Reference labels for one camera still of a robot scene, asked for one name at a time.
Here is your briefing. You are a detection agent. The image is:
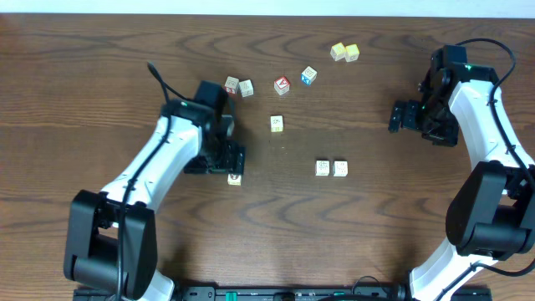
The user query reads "yellow block centre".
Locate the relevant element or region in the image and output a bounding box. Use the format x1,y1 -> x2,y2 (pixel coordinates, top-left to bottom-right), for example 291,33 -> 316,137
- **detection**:
270,115 -> 284,133

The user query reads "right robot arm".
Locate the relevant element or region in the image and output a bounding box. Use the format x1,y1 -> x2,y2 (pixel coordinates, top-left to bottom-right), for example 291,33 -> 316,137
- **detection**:
388,42 -> 534,300

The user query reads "plain white block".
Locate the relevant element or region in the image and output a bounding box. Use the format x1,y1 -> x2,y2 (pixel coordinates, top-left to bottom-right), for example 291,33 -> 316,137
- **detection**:
239,79 -> 254,98

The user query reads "pale yellow block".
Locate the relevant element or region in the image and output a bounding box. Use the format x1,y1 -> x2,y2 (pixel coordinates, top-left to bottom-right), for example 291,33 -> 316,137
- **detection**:
330,43 -> 346,61

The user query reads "block with red emblem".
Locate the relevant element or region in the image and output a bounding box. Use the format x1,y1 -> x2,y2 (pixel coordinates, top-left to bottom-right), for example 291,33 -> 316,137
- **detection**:
227,174 -> 242,186

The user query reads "red letter A block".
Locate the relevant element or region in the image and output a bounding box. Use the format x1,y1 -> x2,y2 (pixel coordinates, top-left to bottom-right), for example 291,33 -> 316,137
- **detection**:
274,76 -> 291,95

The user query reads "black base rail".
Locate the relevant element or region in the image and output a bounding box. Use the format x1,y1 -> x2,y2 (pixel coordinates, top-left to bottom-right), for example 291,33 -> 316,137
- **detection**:
72,283 -> 492,301

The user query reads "white block red side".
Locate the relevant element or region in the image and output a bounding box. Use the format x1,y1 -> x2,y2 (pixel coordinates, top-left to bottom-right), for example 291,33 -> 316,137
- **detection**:
224,76 -> 239,94

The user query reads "bright yellow block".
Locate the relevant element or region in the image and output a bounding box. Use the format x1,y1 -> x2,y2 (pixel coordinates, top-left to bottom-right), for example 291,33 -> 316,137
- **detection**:
345,43 -> 360,63

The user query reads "blue and white block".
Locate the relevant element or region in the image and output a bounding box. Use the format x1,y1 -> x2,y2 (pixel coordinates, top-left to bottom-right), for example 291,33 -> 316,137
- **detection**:
301,66 -> 318,85

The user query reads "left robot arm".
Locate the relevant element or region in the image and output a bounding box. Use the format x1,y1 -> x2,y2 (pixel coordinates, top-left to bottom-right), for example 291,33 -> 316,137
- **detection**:
64,81 -> 246,300

